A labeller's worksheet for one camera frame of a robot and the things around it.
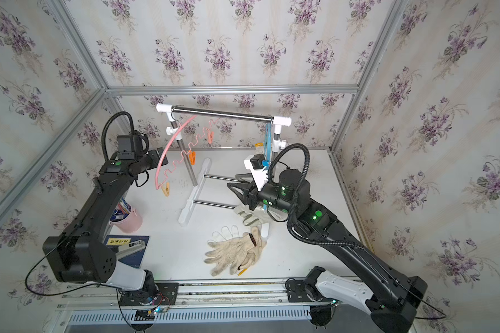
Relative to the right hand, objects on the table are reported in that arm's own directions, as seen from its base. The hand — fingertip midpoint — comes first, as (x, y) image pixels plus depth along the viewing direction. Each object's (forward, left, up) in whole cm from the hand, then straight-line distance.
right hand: (238, 180), depth 59 cm
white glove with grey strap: (+2, -7, -25) cm, 26 cm away
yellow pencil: (-16, 0, -38) cm, 41 cm away
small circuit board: (-30, +33, -40) cm, 60 cm away
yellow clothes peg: (+6, +28, -15) cm, 32 cm away
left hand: (+20, +36, -12) cm, 43 cm away
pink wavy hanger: (+5, +29, -10) cm, 31 cm away
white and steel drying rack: (+13, +24, -35) cm, 44 cm away
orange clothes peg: (+20, +20, -12) cm, 31 cm away
